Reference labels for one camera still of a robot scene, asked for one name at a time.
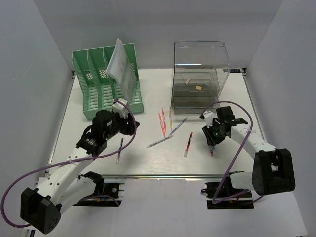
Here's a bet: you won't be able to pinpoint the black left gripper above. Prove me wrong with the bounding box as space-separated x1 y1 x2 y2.
104 110 140 140

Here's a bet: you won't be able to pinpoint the dark blue pen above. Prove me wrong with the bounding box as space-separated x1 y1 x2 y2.
116 138 124 164

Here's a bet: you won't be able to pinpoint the light blue pen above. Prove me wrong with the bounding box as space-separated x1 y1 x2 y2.
169 117 189 136

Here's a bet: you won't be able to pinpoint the grey clear pen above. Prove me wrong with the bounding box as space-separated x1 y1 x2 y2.
147 135 174 148

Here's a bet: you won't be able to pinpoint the dark red pen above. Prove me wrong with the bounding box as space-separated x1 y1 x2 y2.
184 132 193 157

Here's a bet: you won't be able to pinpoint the clear plastic document folder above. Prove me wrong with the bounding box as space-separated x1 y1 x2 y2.
106 38 137 104

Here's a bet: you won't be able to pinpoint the clear acrylic drawer cabinet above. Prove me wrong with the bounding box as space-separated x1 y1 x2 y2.
171 40 231 115

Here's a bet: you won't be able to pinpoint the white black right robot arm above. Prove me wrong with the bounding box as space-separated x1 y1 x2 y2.
200 106 296 197

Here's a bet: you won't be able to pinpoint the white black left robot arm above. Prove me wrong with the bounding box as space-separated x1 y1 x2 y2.
20 110 140 234

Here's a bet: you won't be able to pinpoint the orange pen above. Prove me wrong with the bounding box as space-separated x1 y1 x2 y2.
158 113 166 137

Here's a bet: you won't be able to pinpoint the red pink pen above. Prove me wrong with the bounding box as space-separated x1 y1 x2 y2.
161 108 167 132

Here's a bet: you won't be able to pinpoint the yellow pen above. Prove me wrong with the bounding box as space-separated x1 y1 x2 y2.
169 107 173 131

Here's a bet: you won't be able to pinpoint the green file organizer rack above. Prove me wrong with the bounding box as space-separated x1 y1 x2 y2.
72 43 145 119

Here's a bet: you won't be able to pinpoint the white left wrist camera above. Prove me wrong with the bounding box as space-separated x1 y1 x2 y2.
112 98 128 119

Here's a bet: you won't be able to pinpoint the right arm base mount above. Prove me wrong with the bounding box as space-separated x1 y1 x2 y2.
199 171 254 210

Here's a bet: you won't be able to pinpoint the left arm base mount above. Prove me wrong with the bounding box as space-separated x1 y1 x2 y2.
74 171 125 207

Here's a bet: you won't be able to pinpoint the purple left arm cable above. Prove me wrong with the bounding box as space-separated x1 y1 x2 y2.
0 98 138 227

